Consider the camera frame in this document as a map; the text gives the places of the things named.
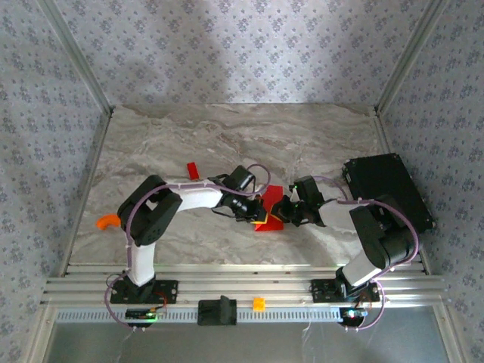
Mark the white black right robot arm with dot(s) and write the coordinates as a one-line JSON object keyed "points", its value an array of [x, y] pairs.
{"points": [[340, 215]]}

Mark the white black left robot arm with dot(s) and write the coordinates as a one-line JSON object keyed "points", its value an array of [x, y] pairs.
{"points": [[196, 196]]}

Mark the small red block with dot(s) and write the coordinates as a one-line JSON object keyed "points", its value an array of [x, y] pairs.
{"points": [[193, 170]]}

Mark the black flat box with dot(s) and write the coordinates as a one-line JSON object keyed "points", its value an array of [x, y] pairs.
{"points": [[389, 177]]}

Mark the small orange block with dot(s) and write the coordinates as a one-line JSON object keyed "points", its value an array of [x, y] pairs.
{"points": [[259, 304]]}

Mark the right controller circuit board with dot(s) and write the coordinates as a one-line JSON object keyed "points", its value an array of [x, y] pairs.
{"points": [[353, 314]]}

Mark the controller circuit board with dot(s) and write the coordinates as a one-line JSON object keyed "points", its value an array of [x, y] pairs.
{"points": [[140, 314], [353, 314]]}

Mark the orange curved hook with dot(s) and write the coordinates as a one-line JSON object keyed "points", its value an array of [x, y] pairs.
{"points": [[106, 221]]}

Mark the left controller circuit board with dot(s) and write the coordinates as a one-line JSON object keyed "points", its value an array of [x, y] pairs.
{"points": [[140, 314]]}

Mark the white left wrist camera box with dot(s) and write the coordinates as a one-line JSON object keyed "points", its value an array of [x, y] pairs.
{"points": [[259, 189]]}

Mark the aluminium rail frame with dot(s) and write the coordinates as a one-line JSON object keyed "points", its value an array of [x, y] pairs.
{"points": [[242, 281]]}

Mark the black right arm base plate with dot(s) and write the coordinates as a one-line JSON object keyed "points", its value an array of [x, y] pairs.
{"points": [[321, 291]]}

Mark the aluminium table side rail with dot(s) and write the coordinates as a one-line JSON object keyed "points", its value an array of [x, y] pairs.
{"points": [[387, 143], [87, 189]]}

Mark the black mount block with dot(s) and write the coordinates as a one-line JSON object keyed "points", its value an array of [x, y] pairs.
{"points": [[215, 312]]}

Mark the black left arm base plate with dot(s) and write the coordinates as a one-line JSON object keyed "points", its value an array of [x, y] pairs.
{"points": [[168, 289]]}

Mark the aluminium corner post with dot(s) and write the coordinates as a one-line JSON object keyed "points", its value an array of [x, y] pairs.
{"points": [[412, 56], [75, 56]]}

